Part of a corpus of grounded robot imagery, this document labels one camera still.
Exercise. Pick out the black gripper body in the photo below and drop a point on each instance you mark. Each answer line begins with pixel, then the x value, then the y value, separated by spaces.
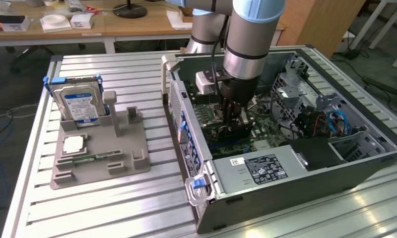
pixel 240 90

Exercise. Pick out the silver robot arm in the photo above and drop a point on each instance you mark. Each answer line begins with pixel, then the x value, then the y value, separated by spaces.
pixel 248 37

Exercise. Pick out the CPU socket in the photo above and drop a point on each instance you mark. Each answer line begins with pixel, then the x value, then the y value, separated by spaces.
pixel 216 111

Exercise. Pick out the metal socket cover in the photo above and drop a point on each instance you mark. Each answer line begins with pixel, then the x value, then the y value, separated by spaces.
pixel 253 104

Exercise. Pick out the green motherboard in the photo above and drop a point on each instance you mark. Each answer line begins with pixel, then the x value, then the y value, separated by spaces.
pixel 264 124

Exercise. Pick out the metal drive cage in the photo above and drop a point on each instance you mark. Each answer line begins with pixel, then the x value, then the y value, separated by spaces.
pixel 291 99

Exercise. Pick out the grey power supply unit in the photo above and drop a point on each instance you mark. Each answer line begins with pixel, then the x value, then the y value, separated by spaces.
pixel 231 178

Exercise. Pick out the blue case latch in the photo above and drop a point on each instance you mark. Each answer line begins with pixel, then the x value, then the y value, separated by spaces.
pixel 199 184

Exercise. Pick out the grey parts rack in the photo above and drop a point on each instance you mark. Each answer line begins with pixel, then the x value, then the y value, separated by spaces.
pixel 125 138

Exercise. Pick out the white paper stack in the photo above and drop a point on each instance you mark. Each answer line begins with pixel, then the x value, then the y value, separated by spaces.
pixel 179 21

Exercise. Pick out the wooden cabinet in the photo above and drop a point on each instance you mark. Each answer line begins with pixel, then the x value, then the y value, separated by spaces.
pixel 317 24

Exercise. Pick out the black open PC case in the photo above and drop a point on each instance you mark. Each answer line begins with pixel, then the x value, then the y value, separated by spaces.
pixel 284 198

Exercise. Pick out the brown cardboard box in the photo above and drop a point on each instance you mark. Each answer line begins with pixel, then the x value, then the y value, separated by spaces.
pixel 185 11

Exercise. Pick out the black power adapter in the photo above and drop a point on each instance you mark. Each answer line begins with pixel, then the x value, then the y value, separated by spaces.
pixel 352 54

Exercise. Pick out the white device red button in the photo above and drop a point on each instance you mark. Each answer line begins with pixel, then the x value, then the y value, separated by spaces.
pixel 347 44

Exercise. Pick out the wooden desk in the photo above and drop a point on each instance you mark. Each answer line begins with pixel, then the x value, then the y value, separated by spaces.
pixel 135 24

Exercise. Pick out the green RAM stick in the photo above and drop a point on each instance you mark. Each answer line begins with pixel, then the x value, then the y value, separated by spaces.
pixel 96 156

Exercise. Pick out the hard disk blue caddy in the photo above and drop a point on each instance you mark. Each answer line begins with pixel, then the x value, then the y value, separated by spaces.
pixel 79 104

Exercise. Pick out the black lamp base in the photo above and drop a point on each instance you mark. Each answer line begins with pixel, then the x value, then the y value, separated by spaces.
pixel 131 12

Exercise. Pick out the silver CPU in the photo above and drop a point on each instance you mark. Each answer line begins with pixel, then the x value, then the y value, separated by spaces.
pixel 73 143

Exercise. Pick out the small white labelled box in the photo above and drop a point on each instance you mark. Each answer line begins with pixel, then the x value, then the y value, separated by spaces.
pixel 83 22

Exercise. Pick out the white printed packet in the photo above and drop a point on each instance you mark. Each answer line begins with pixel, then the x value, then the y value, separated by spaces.
pixel 76 5

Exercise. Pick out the white bowl holder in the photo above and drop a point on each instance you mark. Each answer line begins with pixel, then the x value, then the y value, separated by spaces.
pixel 55 23

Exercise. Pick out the white box black lid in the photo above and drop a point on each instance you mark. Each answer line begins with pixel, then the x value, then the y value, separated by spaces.
pixel 16 26

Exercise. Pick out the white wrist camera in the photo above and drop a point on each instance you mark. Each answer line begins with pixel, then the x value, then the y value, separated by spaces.
pixel 207 84

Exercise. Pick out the grey disk bay bracket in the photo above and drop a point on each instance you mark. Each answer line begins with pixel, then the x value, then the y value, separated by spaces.
pixel 367 146

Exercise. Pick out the white table frame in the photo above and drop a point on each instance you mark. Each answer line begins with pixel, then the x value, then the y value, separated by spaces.
pixel 367 23

